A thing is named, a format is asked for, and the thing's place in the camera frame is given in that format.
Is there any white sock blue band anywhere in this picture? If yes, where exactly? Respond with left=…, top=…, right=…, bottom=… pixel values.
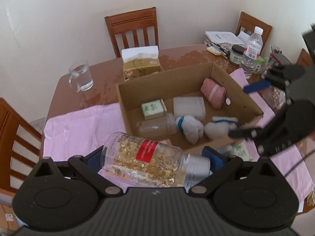
left=204, top=116, right=238, bottom=140
left=175, top=115, right=204, bottom=145

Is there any pink knitted sock roll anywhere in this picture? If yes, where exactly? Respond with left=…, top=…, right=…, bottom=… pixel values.
left=200, top=78, right=226, bottom=110

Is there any jar of golden capsules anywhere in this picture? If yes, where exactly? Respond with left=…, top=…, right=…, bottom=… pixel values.
left=100, top=132, right=212, bottom=190

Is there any large clear jar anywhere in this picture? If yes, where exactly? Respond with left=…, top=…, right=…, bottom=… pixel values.
left=137, top=113, right=177, bottom=138

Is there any green cap small bottle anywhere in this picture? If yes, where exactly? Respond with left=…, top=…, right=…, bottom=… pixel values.
left=253, top=56, right=264, bottom=75

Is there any clear water bottle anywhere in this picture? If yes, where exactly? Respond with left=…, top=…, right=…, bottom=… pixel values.
left=240, top=26, right=263, bottom=79

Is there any pink table cloth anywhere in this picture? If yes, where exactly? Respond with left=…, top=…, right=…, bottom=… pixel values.
left=43, top=69, right=314, bottom=202

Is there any dark lid jar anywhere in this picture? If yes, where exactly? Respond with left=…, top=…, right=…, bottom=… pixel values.
left=229, top=45, right=245, bottom=65

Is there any stack of papers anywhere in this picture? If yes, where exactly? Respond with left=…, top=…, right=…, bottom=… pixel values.
left=205, top=31, right=245, bottom=46

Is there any brown cardboard box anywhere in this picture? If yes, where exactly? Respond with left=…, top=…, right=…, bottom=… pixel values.
left=117, top=63, right=264, bottom=153

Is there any wooden chair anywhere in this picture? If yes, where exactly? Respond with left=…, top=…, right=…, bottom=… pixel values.
left=1, top=98, right=43, bottom=197
left=235, top=11, right=272, bottom=51
left=104, top=7, right=159, bottom=58

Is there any green white small box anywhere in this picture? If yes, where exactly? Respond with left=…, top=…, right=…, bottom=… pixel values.
left=141, top=99, right=167, bottom=120

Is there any glass mug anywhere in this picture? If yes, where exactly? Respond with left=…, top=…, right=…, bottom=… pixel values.
left=68, top=61, right=94, bottom=92

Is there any gold tissue box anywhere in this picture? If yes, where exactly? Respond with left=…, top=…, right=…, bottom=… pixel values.
left=121, top=46, right=161, bottom=82

